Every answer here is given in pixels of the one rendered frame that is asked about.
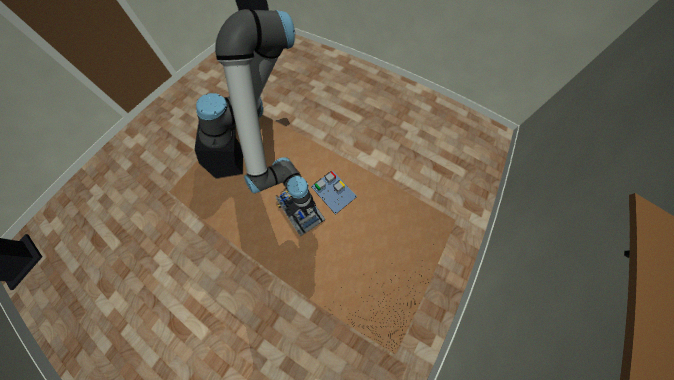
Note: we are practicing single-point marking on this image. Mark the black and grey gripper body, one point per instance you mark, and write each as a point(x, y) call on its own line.
point(309, 205)

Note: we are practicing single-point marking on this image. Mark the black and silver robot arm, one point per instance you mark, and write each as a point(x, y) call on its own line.
point(271, 31)

